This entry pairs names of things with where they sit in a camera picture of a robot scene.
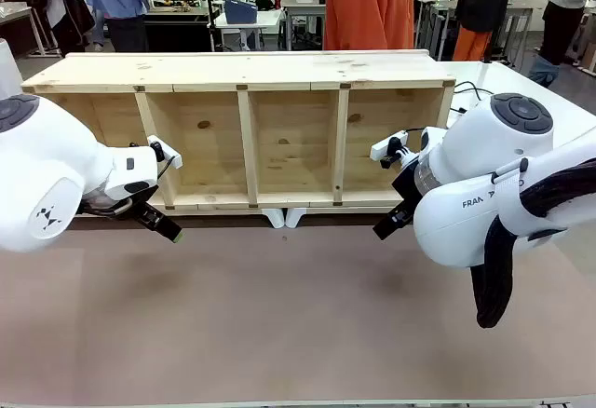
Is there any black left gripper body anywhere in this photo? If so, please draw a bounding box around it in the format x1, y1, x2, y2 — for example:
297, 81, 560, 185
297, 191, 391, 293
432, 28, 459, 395
76, 192, 163, 226

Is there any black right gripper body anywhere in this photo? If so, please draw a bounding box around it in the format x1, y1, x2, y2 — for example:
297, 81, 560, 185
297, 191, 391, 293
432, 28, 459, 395
391, 165, 423, 216

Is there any white side table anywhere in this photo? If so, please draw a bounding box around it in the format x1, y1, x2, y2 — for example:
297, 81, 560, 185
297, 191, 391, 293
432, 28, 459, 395
437, 61, 596, 153

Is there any pine wood compartment shelf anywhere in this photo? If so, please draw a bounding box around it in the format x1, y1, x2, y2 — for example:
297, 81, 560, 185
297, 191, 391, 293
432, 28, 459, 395
20, 49, 457, 216

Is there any grey metal background table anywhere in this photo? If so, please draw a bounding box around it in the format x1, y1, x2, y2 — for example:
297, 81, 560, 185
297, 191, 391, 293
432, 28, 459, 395
413, 0, 535, 62

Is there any person in orange hoodie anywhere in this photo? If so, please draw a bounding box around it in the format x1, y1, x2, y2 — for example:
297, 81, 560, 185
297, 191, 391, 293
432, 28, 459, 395
322, 0, 416, 52

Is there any person in blue shirt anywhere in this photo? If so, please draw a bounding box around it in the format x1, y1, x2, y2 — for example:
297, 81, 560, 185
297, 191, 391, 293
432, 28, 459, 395
74, 0, 156, 53

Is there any person in dark coat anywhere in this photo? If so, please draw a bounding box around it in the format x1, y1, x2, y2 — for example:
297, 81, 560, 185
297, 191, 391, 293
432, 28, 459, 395
18, 0, 97, 56

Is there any black tripod pole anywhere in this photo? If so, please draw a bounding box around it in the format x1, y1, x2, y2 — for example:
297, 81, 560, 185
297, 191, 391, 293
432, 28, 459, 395
198, 0, 221, 53

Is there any blue box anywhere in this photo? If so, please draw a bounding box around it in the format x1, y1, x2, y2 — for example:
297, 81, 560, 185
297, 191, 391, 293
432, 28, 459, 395
223, 0, 259, 28

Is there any white background desk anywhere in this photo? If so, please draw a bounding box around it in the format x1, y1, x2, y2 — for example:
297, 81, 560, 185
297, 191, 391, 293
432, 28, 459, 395
213, 7, 287, 52

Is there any person in grey top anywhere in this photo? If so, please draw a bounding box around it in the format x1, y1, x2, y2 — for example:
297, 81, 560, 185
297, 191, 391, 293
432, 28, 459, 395
528, 0, 593, 88

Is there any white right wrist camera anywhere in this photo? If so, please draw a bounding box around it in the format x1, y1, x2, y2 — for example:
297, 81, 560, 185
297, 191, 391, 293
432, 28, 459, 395
370, 131, 411, 160

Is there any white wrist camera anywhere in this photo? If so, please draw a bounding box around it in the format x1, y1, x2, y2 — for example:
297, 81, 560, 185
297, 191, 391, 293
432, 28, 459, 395
146, 134, 183, 170
370, 131, 411, 160

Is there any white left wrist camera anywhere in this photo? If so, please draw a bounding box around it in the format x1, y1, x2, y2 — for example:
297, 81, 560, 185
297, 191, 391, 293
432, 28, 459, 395
146, 134, 183, 170

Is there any black sleeved robot cable bundle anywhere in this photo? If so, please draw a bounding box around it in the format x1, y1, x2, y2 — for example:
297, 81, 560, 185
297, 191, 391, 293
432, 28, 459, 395
469, 158, 596, 330

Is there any thin black cable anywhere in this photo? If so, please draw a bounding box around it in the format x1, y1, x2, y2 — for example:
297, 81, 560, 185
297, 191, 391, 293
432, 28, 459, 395
448, 80, 495, 116

